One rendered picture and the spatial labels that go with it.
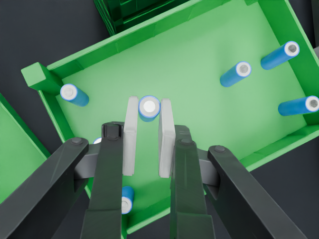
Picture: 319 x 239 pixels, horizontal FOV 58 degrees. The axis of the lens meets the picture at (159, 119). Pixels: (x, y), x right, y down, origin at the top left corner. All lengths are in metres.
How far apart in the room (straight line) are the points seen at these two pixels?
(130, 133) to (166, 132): 0.02
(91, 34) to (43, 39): 0.14
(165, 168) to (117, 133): 0.04
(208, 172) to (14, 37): 0.86
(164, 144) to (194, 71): 0.22
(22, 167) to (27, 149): 0.05
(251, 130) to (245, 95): 0.05
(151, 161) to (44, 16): 0.69
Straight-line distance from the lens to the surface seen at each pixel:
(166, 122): 0.18
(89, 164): 0.16
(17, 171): 0.92
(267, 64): 0.39
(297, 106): 0.36
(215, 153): 0.16
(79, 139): 0.16
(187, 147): 0.16
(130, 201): 0.31
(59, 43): 0.92
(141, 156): 0.37
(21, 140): 0.91
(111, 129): 0.16
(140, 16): 0.61
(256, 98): 0.40
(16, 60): 0.95
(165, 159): 0.17
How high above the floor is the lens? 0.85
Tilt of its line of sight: 85 degrees down
